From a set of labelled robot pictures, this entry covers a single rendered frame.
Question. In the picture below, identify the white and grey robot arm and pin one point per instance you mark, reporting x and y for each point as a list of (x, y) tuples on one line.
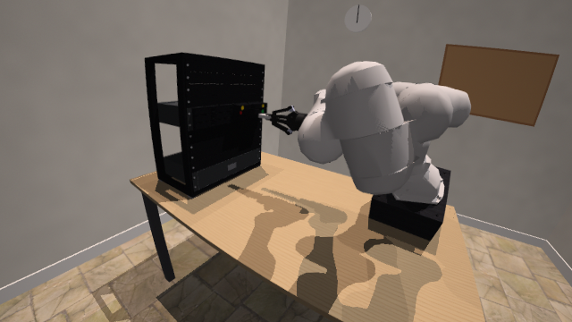
[(362, 120)]

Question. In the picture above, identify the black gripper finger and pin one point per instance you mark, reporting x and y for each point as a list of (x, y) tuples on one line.
[(275, 115), (275, 122)]

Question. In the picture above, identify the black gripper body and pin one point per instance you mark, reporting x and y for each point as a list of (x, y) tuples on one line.
[(297, 120)]

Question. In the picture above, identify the black server rack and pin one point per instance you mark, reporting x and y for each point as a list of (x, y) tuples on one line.
[(219, 151)]

